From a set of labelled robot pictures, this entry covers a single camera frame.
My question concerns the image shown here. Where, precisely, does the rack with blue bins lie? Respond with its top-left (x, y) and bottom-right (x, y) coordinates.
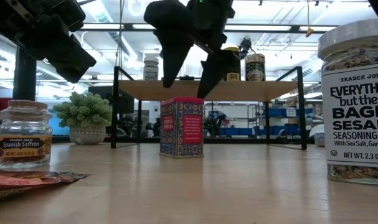
top-left (219, 101), bottom-right (316, 139)

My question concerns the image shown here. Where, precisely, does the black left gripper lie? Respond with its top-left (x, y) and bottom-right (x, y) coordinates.
top-left (0, 0), bottom-right (97, 84)

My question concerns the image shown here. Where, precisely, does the red storage bin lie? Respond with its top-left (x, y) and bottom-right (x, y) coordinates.
top-left (0, 97), bottom-right (12, 115)

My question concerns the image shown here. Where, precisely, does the hanging cord with yellow tag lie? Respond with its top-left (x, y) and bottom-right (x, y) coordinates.
top-left (305, 0), bottom-right (314, 38)

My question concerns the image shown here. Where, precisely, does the red-lidded smoked paprika tin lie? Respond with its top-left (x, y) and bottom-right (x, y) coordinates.
top-left (159, 96), bottom-right (205, 159)

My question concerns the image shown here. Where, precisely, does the black metal rig frame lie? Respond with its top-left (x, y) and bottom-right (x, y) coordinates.
top-left (12, 22), bottom-right (341, 147)

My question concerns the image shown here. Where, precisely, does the black camera with cable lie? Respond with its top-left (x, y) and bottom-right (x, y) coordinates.
top-left (238, 37), bottom-right (255, 60)

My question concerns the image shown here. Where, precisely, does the furikake jar with tan lid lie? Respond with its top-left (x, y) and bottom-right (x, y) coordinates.
top-left (244, 53), bottom-right (267, 82)

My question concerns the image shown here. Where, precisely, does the orange snack packet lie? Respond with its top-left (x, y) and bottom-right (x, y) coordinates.
top-left (0, 169), bottom-right (92, 202)

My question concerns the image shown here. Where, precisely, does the black office chair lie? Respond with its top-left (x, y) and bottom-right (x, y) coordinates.
top-left (202, 111), bottom-right (227, 138)

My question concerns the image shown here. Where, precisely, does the saffron glass jar cork lid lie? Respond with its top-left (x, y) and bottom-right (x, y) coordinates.
top-left (0, 99), bottom-right (54, 172)

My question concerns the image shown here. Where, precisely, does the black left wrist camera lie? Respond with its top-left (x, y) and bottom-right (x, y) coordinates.
top-left (50, 0), bottom-right (87, 32)

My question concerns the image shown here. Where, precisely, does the white-lidded bagel seasoning jar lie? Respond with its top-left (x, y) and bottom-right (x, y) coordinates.
top-left (143, 55), bottom-right (160, 81)
top-left (317, 18), bottom-right (378, 187)

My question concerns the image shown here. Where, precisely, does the yellow-lidded chili onion jar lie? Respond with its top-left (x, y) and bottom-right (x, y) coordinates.
top-left (222, 46), bottom-right (241, 82)

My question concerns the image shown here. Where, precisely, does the green succulent in white pot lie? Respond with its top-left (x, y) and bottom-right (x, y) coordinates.
top-left (53, 91), bottom-right (113, 146)

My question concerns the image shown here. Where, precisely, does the black monitor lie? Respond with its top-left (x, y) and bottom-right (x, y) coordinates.
top-left (88, 85), bottom-right (135, 114)

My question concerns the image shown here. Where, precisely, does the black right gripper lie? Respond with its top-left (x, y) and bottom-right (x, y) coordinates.
top-left (144, 0), bottom-right (239, 100)

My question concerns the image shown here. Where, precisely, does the small round white-topped pot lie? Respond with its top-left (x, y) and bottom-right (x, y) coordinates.
top-left (309, 124), bottom-right (325, 147)

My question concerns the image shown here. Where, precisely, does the wooden shelf with black legs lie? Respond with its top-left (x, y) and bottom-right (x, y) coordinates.
top-left (110, 65), bottom-right (308, 151)

